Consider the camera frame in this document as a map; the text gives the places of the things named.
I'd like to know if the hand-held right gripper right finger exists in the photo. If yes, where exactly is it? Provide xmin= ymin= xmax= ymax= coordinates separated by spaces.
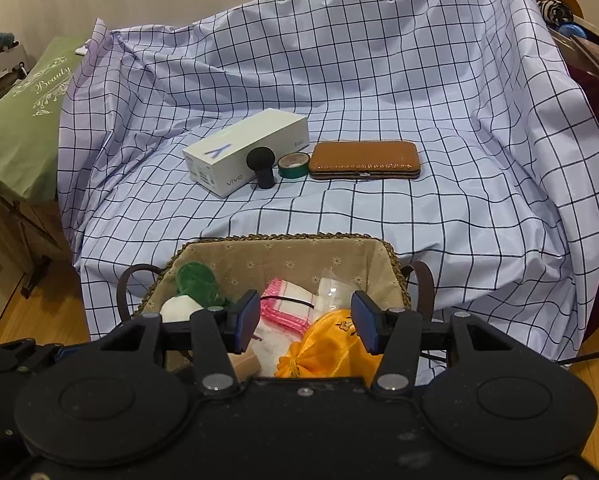
xmin=350 ymin=290 xmax=523 ymax=396

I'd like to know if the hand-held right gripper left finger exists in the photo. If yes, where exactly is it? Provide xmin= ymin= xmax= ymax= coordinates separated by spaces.
xmin=97 ymin=290 xmax=261 ymax=395

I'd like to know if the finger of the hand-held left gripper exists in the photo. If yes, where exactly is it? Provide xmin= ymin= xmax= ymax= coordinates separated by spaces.
xmin=30 ymin=341 xmax=100 ymax=370

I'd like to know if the clear plastic packet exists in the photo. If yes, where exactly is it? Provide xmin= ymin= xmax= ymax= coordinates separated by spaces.
xmin=317 ymin=269 xmax=360 ymax=311

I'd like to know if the pink and white cloth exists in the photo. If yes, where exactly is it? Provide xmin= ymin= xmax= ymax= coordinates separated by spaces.
xmin=260 ymin=277 xmax=320 ymax=336

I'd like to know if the orange satin pouch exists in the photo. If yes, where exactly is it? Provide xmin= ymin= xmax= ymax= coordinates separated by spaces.
xmin=274 ymin=309 xmax=385 ymax=380

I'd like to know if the green and white plush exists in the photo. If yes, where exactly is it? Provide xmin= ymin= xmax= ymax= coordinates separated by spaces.
xmin=158 ymin=262 xmax=233 ymax=323

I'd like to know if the woven basket with floral lining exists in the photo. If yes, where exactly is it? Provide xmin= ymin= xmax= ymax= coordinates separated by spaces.
xmin=117 ymin=232 xmax=435 ymax=376

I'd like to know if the green tape roll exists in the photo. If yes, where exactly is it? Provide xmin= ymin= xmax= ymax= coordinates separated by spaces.
xmin=278 ymin=152 xmax=310 ymax=179

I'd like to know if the black mushroom sponge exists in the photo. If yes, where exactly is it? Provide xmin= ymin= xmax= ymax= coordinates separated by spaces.
xmin=246 ymin=146 xmax=278 ymax=190

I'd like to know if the brown leather case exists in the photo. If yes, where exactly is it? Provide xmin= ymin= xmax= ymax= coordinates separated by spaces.
xmin=308 ymin=140 xmax=421 ymax=181

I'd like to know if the white phone box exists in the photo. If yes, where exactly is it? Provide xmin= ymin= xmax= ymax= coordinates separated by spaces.
xmin=182 ymin=108 xmax=310 ymax=199

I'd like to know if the white checked blanket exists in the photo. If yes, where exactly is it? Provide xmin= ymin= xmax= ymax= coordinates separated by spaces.
xmin=57 ymin=0 xmax=599 ymax=346

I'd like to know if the grey storage box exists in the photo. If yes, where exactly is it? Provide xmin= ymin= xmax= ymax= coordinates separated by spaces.
xmin=0 ymin=42 xmax=30 ymax=93

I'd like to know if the black and white striped cloth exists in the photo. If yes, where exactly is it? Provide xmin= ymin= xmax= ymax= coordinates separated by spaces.
xmin=537 ymin=0 xmax=573 ymax=26

